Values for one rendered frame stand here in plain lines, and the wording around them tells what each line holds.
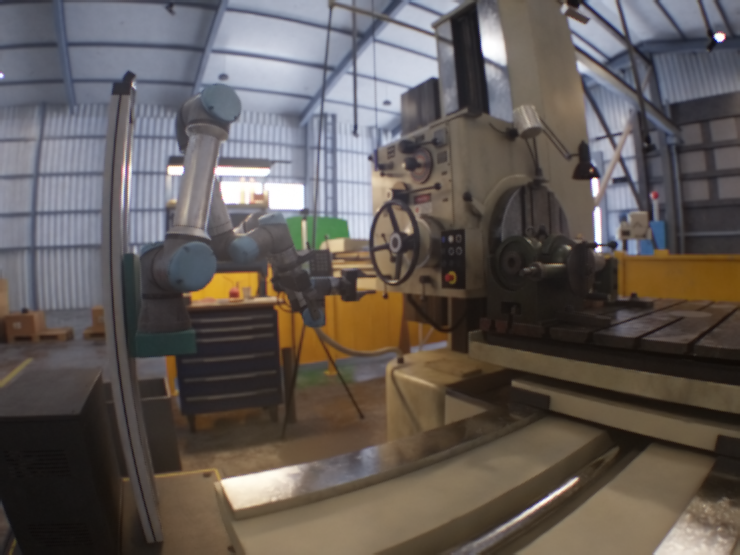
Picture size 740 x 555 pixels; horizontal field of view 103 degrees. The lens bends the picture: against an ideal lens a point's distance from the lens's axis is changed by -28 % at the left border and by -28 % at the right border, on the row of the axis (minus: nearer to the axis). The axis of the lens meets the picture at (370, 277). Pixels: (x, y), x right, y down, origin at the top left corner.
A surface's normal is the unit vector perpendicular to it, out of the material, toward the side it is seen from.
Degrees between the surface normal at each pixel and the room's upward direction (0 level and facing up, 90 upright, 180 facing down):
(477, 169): 90
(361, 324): 90
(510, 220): 90
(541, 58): 90
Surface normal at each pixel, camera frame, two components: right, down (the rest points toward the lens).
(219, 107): 0.81, -0.13
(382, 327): 0.51, 0.02
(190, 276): 0.78, 0.14
